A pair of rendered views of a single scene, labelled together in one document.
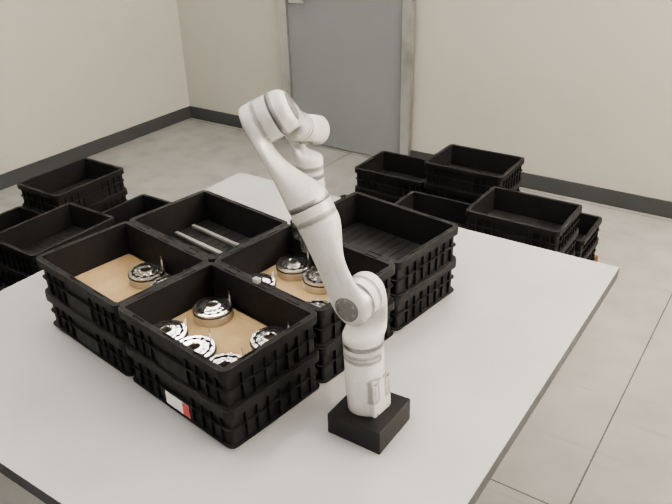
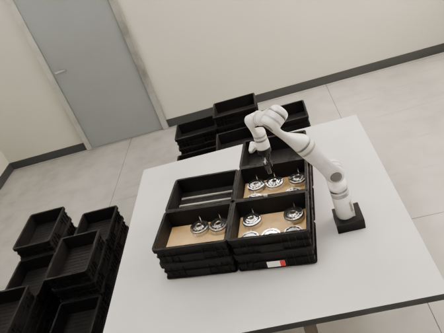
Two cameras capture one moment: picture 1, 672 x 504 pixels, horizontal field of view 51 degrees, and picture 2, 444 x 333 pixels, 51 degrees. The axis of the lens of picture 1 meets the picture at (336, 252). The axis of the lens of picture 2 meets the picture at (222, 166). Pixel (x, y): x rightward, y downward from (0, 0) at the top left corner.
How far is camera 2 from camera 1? 1.27 m
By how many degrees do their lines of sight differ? 21
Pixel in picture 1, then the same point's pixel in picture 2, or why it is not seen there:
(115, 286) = (191, 241)
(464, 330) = not seen: hidden behind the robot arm
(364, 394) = (349, 208)
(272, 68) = (59, 115)
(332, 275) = (326, 166)
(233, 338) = (274, 224)
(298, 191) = (302, 140)
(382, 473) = (374, 232)
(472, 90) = (186, 73)
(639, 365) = not seen: hidden behind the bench
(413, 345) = (324, 187)
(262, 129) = (279, 123)
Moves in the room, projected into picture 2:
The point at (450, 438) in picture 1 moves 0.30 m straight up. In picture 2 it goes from (380, 207) to (373, 160)
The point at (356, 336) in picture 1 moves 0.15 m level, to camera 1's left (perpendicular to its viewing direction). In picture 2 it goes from (339, 186) to (316, 203)
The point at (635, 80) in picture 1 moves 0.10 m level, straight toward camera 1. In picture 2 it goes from (265, 33) to (268, 36)
